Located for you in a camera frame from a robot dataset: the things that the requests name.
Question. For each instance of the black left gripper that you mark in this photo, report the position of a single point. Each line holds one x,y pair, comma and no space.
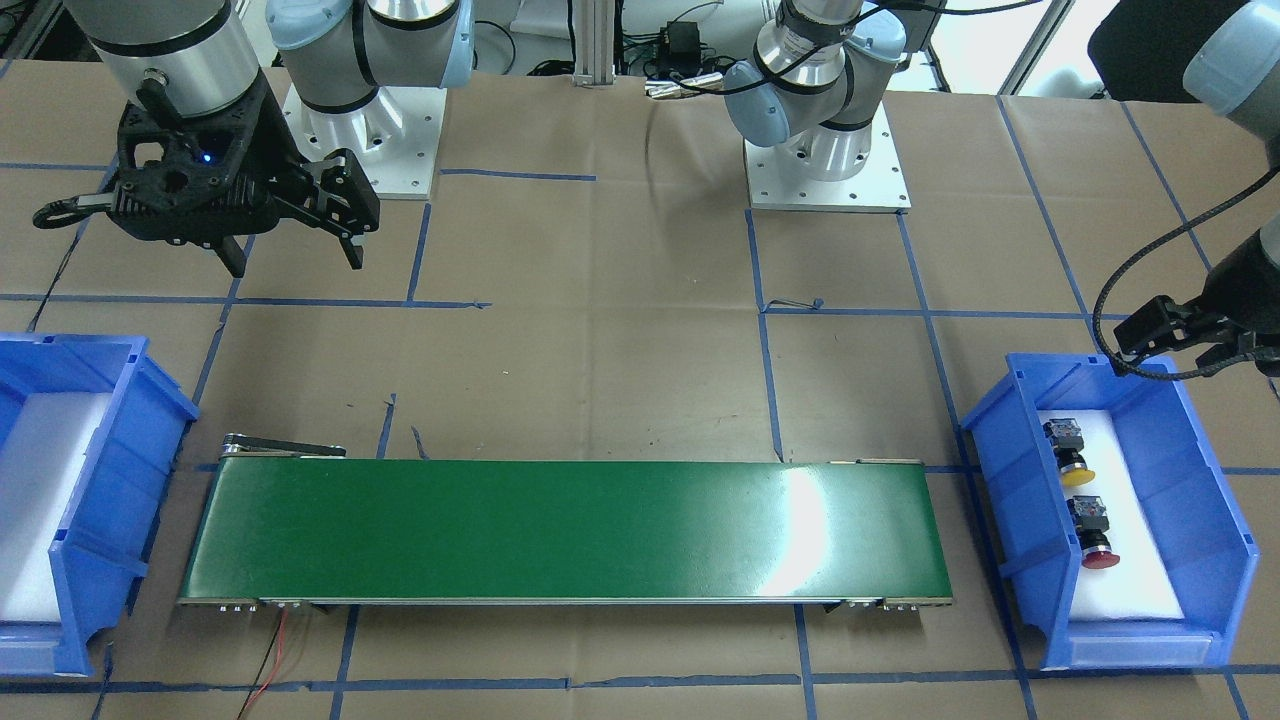
1240,285

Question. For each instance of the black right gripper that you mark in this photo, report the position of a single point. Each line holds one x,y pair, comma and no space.
272,140

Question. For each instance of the yellow push button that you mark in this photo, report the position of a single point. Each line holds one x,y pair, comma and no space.
1067,445

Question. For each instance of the red push button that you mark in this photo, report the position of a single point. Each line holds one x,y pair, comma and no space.
1091,524

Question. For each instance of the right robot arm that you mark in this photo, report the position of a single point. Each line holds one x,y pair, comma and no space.
337,53

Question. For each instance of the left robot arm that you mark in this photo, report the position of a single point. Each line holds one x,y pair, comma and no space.
821,68

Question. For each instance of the blue source bin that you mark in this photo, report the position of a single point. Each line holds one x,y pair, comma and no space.
1208,549

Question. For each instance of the green conveyor belt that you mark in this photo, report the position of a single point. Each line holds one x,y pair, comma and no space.
335,531

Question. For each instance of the white foam pad destination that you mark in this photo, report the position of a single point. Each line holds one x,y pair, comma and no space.
43,456

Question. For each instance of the blue destination bin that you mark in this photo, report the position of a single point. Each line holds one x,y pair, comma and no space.
100,552

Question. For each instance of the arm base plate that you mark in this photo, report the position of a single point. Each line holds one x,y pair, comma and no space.
395,137
827,170

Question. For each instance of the aluminium frame post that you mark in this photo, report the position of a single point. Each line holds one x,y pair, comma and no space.
593,35

